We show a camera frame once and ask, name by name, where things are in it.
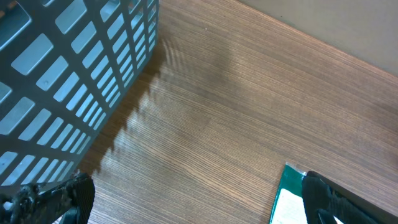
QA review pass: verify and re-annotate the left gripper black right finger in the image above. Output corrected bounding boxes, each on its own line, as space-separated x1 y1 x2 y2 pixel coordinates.
302 171 397 224

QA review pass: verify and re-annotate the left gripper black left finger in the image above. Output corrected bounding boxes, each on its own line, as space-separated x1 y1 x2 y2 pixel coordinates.
1 173 95 224

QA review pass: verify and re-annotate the green snack packet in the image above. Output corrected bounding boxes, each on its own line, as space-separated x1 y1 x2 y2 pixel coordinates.
269 163 307 224

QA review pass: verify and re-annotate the grey plastic mesh basket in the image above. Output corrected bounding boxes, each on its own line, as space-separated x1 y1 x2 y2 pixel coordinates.
1 0 159 195

